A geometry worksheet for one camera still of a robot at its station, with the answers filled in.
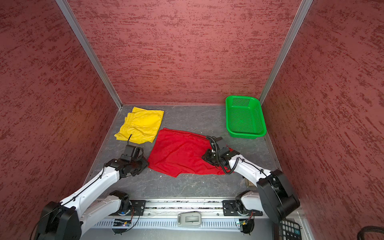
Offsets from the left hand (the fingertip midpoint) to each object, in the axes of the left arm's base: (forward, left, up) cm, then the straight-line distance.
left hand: (148, 167), depth 85 cm
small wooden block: (-8, -57, +1) cm, 57 cm away
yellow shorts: (+32, +11, -1) cm, 34 cm away
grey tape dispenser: (-25, -25, -1) cm, 35 cm away
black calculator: (-29, -72, -1) cm, 77 cm away
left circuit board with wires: (-26, +10, -6) cm, 29 cm away
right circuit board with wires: (-27, -53, -3) cm, 60 cm away
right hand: (+3, -31, +2) cm, 31 cm away
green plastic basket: (+41, -66, -3) cm, 78 cm away
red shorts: (+10, -15, -2) cm, 18 cm away
